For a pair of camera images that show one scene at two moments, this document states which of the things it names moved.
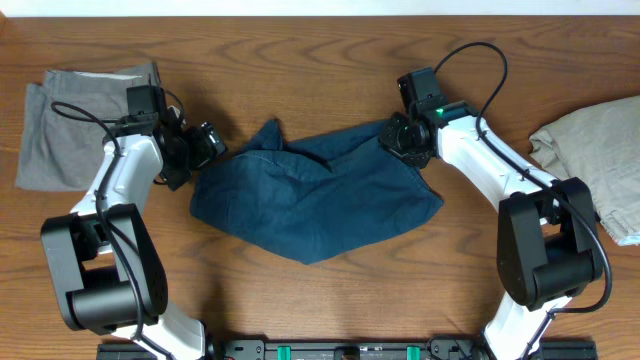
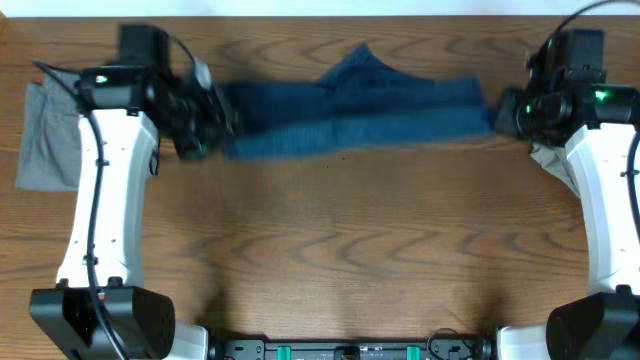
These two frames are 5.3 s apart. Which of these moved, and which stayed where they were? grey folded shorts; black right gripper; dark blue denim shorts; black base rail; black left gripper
Moved: black left gripper; dark blue denim shorts; black right gripper
Stayed: black base rail; grey folded shorts
